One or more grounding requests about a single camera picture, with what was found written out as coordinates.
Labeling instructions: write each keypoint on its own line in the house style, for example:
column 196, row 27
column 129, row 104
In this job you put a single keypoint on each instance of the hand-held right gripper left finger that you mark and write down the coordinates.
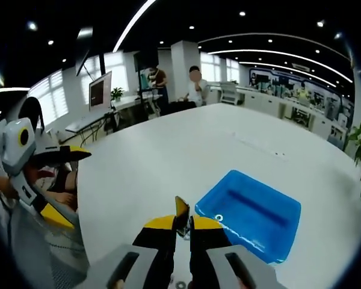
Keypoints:
column 156, row 231

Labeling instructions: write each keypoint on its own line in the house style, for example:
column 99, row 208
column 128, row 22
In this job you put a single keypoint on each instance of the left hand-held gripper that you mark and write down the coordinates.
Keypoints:
column 13, row 150

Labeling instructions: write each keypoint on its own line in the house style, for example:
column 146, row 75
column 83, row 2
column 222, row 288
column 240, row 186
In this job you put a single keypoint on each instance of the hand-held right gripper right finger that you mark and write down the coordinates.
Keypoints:
column 207, row 231

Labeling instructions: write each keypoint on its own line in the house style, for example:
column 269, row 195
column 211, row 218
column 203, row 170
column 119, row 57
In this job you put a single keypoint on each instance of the small silver washer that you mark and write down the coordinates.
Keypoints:
column 219, row 217

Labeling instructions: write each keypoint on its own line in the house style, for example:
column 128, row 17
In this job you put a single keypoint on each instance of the dark metal tweezers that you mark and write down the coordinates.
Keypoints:
column 182, row 212

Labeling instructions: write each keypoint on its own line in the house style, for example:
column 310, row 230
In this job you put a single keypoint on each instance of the blue plastic container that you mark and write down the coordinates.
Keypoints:
column 258, row 216

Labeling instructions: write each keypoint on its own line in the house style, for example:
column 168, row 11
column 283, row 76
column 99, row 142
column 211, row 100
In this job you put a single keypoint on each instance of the white table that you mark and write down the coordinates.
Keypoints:
column 168, row 156

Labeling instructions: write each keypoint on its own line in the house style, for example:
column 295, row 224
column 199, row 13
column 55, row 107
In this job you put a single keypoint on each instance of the person's body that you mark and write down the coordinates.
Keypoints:
column 27, row 256

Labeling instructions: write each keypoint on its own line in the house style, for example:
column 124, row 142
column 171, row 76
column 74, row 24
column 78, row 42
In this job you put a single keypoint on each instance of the white office desk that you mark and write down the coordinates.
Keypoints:
column 123, row 105

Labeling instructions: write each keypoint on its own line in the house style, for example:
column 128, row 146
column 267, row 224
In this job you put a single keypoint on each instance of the computer monitor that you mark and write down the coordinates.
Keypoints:
column 100, row 90

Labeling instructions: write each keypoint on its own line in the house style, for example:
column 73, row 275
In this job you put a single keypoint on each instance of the small green potted plant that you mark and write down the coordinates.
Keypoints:
column 116, row 94

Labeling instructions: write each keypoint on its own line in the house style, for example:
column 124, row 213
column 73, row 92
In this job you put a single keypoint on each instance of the white office chair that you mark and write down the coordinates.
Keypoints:
column 228, row 93

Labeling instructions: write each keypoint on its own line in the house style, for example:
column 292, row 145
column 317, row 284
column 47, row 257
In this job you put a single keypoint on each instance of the long white desk row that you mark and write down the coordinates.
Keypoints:
column 291, row 108

